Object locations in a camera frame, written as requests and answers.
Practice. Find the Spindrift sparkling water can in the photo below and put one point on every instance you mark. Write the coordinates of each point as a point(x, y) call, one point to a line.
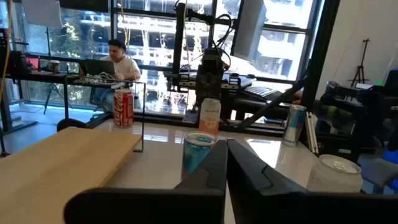
point(210, 118)
point(332, 177)

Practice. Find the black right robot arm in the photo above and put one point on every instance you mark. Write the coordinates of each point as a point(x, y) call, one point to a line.
point(213, 62)

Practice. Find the small red object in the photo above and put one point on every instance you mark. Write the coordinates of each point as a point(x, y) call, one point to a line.
point(34, 63)

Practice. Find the blue silver Red Bull can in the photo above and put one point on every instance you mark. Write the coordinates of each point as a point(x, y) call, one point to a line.
point(194, 155)
point(293, 124)

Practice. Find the large glass window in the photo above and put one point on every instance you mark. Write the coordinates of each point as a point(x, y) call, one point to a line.
point(280, 53)

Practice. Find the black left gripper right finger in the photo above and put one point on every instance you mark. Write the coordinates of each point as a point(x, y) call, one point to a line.
point(311, 208)

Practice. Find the brown paper cup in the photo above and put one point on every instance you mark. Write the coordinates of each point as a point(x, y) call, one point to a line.
point(55, 66)

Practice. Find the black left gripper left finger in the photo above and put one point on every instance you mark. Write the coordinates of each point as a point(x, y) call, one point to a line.
point(149, 205)

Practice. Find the blue office chair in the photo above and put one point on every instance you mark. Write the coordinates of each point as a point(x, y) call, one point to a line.
point(393, 158)

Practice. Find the black tripod stand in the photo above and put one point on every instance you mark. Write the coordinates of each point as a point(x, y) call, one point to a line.
point(49, 93)
point(360, 70)

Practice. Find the red Coca-Cola can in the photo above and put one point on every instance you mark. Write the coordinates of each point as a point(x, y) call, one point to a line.
point(123, 109)

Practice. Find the white leaning strips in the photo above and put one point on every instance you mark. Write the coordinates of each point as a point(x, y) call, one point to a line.
point(311, 133)

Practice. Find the grey monitor back panel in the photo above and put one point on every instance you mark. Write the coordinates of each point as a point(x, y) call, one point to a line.
point(252, 28)

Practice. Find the person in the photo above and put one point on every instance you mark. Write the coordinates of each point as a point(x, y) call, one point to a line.
point(122, 67)

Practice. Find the wooden shelf with black frame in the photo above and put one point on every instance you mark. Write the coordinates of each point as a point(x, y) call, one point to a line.
point(62, 168)

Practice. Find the white hanging panel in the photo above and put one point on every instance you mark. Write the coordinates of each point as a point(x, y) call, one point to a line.
point(42, 12)

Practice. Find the black equipment bench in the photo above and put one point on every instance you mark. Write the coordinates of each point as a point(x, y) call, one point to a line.
point(357, 102)

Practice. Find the black desk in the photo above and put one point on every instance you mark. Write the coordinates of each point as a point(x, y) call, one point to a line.
point(40, 76)

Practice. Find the black round base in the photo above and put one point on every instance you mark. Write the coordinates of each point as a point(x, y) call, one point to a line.
point(70, 124)

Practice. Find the black keyboard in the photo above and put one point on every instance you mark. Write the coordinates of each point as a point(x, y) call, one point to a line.
point(261, 91)

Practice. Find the dark laptop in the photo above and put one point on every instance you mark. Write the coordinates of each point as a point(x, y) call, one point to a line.
point(99, 67)

